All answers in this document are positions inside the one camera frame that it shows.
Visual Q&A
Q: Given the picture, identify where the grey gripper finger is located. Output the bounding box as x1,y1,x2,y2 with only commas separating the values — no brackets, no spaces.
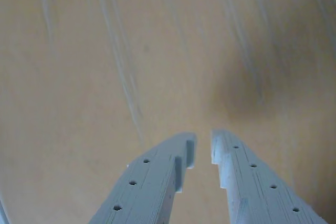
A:
88,131,198,224
211,129,329,224

